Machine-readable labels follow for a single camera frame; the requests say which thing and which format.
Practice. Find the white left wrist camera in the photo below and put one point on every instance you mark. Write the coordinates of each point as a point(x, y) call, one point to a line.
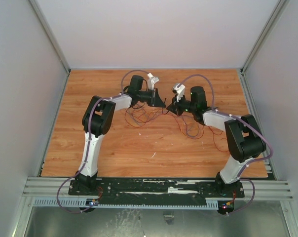
point(151, 81)

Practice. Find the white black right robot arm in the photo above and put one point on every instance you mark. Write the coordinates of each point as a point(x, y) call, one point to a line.
point(244, 138)

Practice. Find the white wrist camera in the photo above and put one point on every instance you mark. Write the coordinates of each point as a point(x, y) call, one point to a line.
point(151, 81)
point(179, 91)

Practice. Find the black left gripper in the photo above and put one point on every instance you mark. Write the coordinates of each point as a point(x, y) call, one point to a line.
point(155, 100)

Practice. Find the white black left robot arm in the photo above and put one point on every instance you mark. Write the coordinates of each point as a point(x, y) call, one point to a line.
point(98, 117)

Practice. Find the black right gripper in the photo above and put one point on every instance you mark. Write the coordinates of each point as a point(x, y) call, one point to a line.
point(177, 107)

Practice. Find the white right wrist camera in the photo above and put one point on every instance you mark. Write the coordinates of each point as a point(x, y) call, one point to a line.
point(179, 91)

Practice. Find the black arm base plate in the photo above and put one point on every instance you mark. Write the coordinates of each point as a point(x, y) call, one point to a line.
point(152, 191)

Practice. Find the black zip tie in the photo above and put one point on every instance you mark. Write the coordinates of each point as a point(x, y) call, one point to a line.
point(164, 110)

